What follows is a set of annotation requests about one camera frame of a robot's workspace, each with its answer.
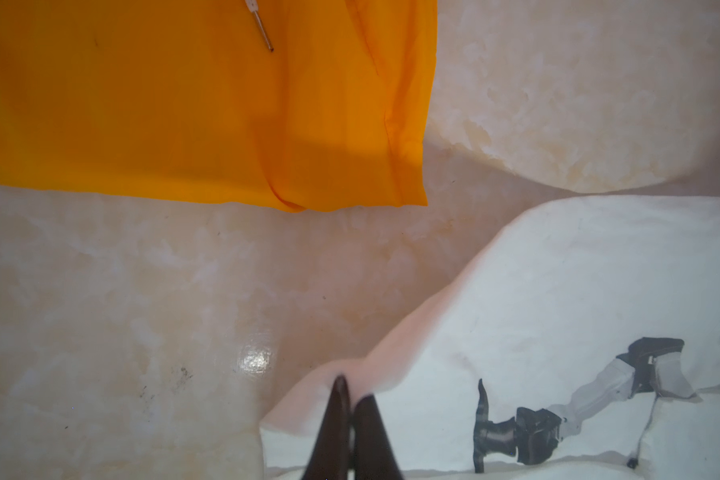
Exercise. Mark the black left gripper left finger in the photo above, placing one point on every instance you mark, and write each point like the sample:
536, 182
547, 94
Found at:
330, 458

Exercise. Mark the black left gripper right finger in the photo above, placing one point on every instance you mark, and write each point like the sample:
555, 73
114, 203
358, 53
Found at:
373, 457

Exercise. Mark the white patterned garment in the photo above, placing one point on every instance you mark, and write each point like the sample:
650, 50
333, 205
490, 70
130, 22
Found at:
555, 297

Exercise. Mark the orange shorts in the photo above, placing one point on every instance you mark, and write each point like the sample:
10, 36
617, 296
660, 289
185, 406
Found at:
292, 105

